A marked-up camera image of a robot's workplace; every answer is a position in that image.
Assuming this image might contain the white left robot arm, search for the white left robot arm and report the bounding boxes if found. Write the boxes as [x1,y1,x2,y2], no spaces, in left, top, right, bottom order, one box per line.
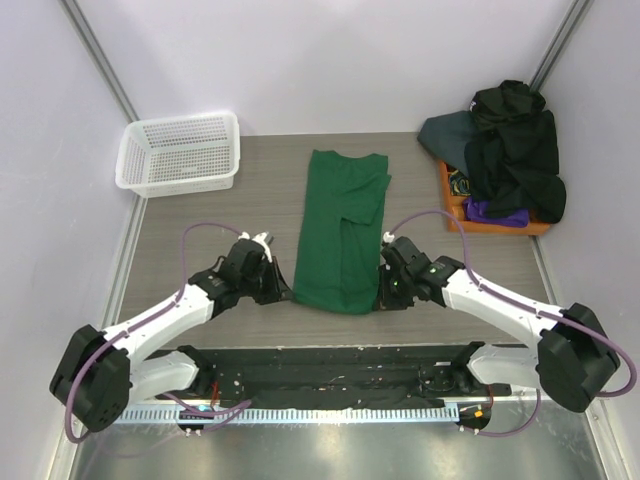
[50,232,292,433]

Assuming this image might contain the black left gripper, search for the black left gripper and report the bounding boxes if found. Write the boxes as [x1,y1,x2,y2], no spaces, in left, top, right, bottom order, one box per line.
[239,255,294,305]

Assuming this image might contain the black t shirt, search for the black t shirt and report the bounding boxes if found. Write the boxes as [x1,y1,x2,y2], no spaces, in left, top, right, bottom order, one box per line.
[465,80,567,224]

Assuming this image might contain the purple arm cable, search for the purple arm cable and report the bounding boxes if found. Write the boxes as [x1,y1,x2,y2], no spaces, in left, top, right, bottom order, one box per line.
[387,209,639,439]
[64,221,254,445]

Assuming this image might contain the dark teal t shirt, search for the dark teal t shirt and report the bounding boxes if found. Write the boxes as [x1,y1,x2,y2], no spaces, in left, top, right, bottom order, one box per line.
[417,111,478,176]

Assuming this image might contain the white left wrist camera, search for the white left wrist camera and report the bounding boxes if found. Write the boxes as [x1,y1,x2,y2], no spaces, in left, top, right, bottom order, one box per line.
[237,231,274,263]

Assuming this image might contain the purple t shirt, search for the purple t shirt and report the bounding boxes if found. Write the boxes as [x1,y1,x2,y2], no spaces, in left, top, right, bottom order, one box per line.
[462,197,529,228]

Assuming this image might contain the patterned cloth in tray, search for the patterned cloth in tray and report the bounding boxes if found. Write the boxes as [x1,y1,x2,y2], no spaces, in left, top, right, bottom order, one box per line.
[447,170,471,197]

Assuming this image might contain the white plastic basket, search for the white plastic basket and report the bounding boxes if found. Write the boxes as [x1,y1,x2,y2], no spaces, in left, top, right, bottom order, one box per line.
[115,111,240,199]

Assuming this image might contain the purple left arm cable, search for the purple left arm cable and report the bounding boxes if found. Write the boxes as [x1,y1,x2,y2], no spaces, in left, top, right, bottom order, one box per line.
[64,221,254,445]

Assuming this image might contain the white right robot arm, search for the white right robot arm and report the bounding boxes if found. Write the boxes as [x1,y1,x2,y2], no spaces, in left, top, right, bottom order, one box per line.
[374,234,620,413]

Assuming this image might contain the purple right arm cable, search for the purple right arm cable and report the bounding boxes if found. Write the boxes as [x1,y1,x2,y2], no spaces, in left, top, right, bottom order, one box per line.
[387,209,639,439]

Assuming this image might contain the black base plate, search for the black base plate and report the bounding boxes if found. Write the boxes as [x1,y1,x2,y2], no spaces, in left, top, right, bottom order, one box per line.
[94,343,513,410]

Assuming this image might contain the orange tray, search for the orange tray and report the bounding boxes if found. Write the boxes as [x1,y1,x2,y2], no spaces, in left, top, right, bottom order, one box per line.
[436,158,553,234]

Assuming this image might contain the green t shirt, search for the green t shirt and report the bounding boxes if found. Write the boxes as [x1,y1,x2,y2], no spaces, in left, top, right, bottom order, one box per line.
[293,150,391,315]

